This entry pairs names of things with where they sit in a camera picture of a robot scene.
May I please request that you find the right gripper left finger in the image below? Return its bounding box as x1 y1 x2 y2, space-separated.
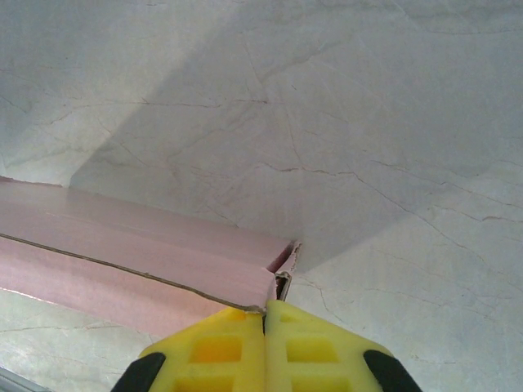
114 305 266 392

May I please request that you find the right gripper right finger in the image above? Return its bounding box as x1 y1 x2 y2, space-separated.
265 300 422 392

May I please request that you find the pink paper box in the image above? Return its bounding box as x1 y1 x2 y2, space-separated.
0 175 304 340

